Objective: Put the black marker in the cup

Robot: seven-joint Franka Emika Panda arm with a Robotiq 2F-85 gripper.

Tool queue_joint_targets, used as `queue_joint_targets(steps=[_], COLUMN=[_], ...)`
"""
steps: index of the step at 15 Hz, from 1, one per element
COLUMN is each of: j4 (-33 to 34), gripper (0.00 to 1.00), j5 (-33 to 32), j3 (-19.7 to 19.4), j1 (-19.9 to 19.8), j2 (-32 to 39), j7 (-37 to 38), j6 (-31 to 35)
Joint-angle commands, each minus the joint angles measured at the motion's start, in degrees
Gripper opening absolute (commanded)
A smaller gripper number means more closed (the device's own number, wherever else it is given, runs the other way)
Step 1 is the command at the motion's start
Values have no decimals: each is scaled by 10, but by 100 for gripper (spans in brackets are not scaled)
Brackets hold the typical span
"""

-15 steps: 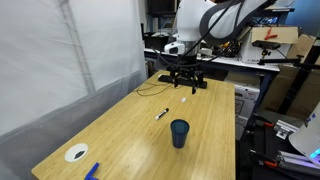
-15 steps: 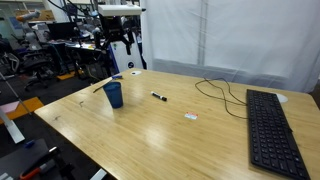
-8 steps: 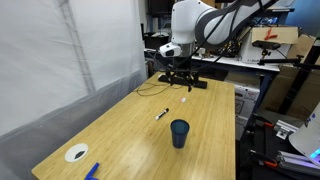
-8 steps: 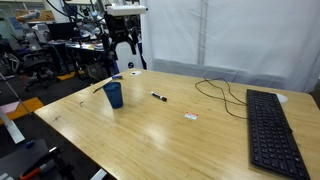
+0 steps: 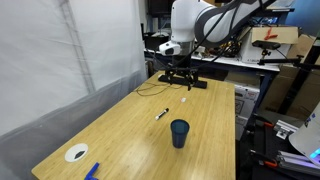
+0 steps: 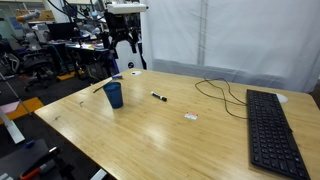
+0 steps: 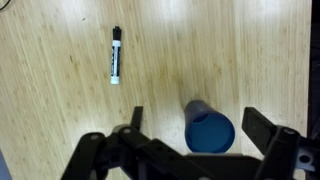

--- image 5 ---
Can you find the small white red sticker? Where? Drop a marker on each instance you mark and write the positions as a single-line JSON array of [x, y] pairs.
[[183, 99]]

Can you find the black metal shelf frame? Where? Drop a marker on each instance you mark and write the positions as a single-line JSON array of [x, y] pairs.
[[160, 6]]

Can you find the silver aluminium bracket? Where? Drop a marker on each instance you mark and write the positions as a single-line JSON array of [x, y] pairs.
[[285, 129]]

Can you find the white box with red print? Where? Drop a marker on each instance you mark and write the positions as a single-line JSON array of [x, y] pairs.
[[246, 100]]

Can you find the blue plastic clamp piece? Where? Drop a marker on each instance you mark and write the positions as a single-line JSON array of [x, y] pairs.
[[91, 173]]

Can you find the white cardboard box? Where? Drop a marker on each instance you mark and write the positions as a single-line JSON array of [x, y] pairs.
[[253, 53]]

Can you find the black marker with white label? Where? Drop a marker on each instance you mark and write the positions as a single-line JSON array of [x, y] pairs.
[[161, 114]]

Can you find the black computer keyboard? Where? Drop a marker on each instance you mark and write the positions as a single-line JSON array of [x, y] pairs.
[[201, 84]]

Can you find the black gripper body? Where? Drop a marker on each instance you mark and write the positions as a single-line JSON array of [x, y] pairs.
[[181, 71]]

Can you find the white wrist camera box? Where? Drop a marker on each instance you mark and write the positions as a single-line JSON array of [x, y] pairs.
[[170, 49]]

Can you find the white workbench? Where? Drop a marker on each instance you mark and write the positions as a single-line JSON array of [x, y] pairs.
[[233, 62]]

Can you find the large brown cardboard box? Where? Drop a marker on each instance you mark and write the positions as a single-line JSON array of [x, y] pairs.
[[276, 95]]

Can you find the white fabric curtain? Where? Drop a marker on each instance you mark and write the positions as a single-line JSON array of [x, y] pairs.
[[50, 66]]

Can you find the black storage bin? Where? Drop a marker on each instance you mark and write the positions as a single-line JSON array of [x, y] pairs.
[[154, 41]]

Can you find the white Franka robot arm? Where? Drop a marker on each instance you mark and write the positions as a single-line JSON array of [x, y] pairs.
[[183, 23]]

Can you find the black camera on mount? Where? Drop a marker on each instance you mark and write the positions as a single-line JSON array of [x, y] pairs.
[[266, 44]]

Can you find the silver aluminium rail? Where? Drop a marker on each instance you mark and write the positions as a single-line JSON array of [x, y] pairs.
[[296, 161]]

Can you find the black diagonal stand pole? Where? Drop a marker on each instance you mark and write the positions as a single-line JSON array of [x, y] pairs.
[[298, 83]]

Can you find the blue plastic cup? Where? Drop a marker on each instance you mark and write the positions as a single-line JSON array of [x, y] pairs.
[[180, 133]]

